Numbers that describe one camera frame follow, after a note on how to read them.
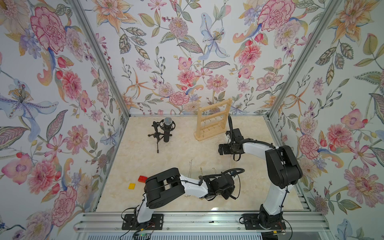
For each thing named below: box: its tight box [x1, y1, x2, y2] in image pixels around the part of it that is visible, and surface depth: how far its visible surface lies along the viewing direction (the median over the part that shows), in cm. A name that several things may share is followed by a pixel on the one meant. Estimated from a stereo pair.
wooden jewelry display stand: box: [193, 98, 233, 142], surface depth 105 cm
